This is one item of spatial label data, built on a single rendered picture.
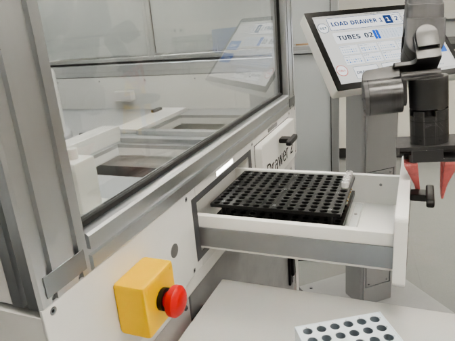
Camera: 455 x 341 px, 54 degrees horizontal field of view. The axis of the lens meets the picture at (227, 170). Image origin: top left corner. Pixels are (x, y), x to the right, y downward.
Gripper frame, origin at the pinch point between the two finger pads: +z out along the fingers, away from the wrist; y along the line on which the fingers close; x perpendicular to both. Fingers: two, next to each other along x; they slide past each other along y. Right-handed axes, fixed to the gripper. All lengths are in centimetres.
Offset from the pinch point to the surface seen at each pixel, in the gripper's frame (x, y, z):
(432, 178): -256, -17, 94
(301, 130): -163, 54, 28
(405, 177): 1.4, 3.7, -3.4
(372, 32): -91, 12, -22
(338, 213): 11.2, 13.8, -1.4
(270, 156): -21.3, 32.9, -1.2
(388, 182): -8.4, 6.6, 1.1
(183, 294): 34.4, 30.1, -1.1
